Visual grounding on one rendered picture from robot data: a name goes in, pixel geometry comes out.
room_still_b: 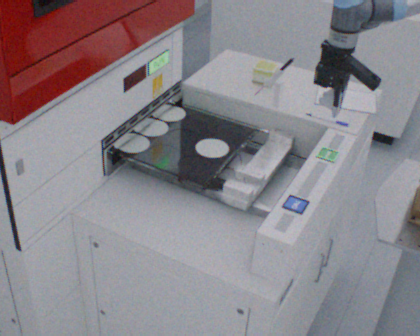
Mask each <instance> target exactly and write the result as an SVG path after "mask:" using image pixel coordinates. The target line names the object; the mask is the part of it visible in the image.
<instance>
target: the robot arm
mask: <svg viewBox="0 0 420 336"><path fill-rule="evenodd" d="M416 14H420V0H334V1H333V10H332V15H331V25H330V30H329V34H328V40H327V39H325V40H324V42H321V45H320V48H322V49H321V59H320V61H319V62H318V65H317V66H316V67H315V78H314V83H313V84H317V85H320V87H324V88H327V87H330V88H331V89H329V90H328V91H326V92H324V93H323V97H320V98H318V102H319V104H321V105H323V106H325V107H327V109H329V110H331V111H332V117H333V118H335V117H336V115H338V114H339V113H340V111H341V108H342V105H343V100H344V97H345V94H346V90H347V88H348V84H349V78H350V75H353V76H355V77H356V79H357V80H359V81H360V82H361V83H363V84H364V86H366V87H367V88H368V89H370V90H371V91H375V90H376V89H378V87H379V85H380V83H381V81H382V80H381V79H380V78H379V77H378V76H377V75H376V74H375V73H374V72H372V71H371V70H370V69H369V68H368V67H367V66H364V65H363V64H362V63H361V62H360V61H358V60H357V59H356V58H355V57H353V55H352V54H353V53H354V51H355V48H356V46H357V43H358V34H359V33H361V32H366V31H369V30H371V29H374V28H376V27H378V26H384V25H386V24H389V23H392V22H395V21H397V20H403V19H405V18H408V17H410V16H413V15H416ZM345 55H346V57H345ZM320 64H321V65H320ZM322 65H323V66H322ZM316 71H317V73H316Z"/></svg>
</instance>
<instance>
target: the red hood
mask: <svg viewBox="0 0 420 336"><path fill-rule="evenodd" d="M194 14H195V0H0V120H2V121H4V122H6V123H8V124H11V125H15V124H16V123H18V122H20V121H21V120H23V119H24V118H25V117H27V116H29V115H30V114H32V113H34V112H36V111H37V110H39V109H41V108H42V107H44V106H46V104H48V103H50V102H51V101H53V100H55V99H56V98H58V97H59V96H60V95H62V94H63V93H65V92H67V91H68V90H70V89H72V88H73V87H74V86H77V85H79V84H81V83H82V82H84V81H86V80H87V79H89V78H90V77H92V76H93V75H94V74H96V73H98V72H99V71H101V70H103V69H104V68H106V67H108V66H109V65H111V64H113V63H114V62H115V61H116V60H118V59H120V58H123V57H125V56H126V55H128V54H130V53H131V52H133V51H135V50H136V49H138V48H139V47H140V46H142V45H143V44H145V43H147V42H148V41H150V40H152V39H153V38H157V37H158V36H160V35H161V34H162V33H164V32H166V31H167V30H169V29H170V28H172V27H174V26H175V25H177V24H180V23H181V22H183V21H184V20H186V19H188V18H189V17H191V16H193V15H194Z"/></svg>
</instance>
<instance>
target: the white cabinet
mask: <svg viewBox="0 0 420 336"><path fill-rule="evenodd" d="M373 130H374V127H373V129H372V131H371V133H370V135H369V136H368V138H367V140H366V143H365V144H364V146H363V148H362V150H361V151H360V153H359V155H358V157H357V159H356V161H355V163H354V164H353V166H352V168H351V170H350V171H349V176H348V177H347V179H346V181H345V183H344V185H342V187H341V189H340V191H339V193H338V196H337V198H336V199H335V200H334V202H333V204H332V205H331V207H330V209H329V211H328V213H327V214H326V217H325V219H324V220H323V222H322V224H321V226H320V227H319V228H318V230H317V232H316V233H315V235H314V237H313V239H312V240H311V243H310V245H309V247H308V248H307V250H306V252H305V254H303V256H302V258H301V260H300V261H299V263H298V265H297V266H296V267H295V269H294V271H293V274H292V276H291V277H290V279H289V281H288V282H287V284H286V286H285V287H284V288H283V290H282V292H281V294H280V295H279V297H278V298H277V300H276V302H275V303H272V302H270V301H268V300H265V299H263V298H260V297H258V296H256V295H253V294H250V293H248V292H246V291H245V290H243V289H238V288H236V287H234V286H233V285H231V284H228V283H224V282H222V281H221V280H218V279H216V278H214V277H212V276H208V275H206V274H204V273H202V272H200V271H198V270H195V269H194V268H193V269H192V268H190V267H188V266H185V265H183V264H181V263H179V262H178V261H175V260H173V259H169V258H167V257H165V256H162V255H161V254H159V253H157V252H155V251H152V250H150V249H148V248H144V247H142V246H140V245H138V244H136V243H134V242H132V241H129V240H127V239H125V238H123V237H122V236H119V235H117V234H115V233H113V232H110V231H106V230H104V229H103V228H101V227H99V226H96V225H94V224H92V223H90V222H88V221H85V220H84V219H82V218H80V217H78V216H76V215H73V214H71V215H72V223H73V230H74V233H75V240H76V249H77V258H78V266H79V274H80V283H81V291H82V299H83V307H84V311H85V316H86V324H87V332H88V336H306V334H307V332H308V330H309V328H310V327H311V324H312V322H313V320H314V319H315V317H316V314H317V311H318V309H319V307H320V305H321V303H322V302H323V300H324V298H325V296H326V293H327V292H328V290H329V288H330V286H331V284H332V282H333V281H334V278H335V276H336V273H337V271H338V269H339V265H340V262H341V258H342V254H343V251H344V247H345V243H346V239H347V235H348V231H349V228H350V224H351V220H352V217H353V213H354V209H355V206H356V202H357V198H358V194H359V191H360V187H361V183H362V179H363V173H364V168H365V164H366V160H367V156H368V153H369V149H370V145H371V142H372V138H373Z"/></svg>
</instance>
